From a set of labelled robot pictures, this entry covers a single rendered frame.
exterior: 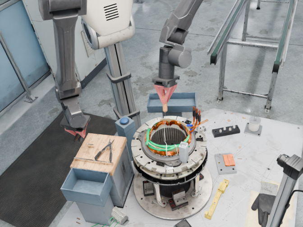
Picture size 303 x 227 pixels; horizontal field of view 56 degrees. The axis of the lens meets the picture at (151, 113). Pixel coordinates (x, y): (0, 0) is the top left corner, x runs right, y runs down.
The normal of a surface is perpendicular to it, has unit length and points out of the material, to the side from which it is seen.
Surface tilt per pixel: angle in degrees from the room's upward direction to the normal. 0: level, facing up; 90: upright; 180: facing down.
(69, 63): 114
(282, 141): 0
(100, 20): 90
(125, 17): 90
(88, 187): 0
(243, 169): 0
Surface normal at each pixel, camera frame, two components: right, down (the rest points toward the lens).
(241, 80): -0.11, -0.74
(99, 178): -0.23, 0.67
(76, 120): 0.47, 0.61
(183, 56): 0.56, 0.32
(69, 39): 0.43, 0.82
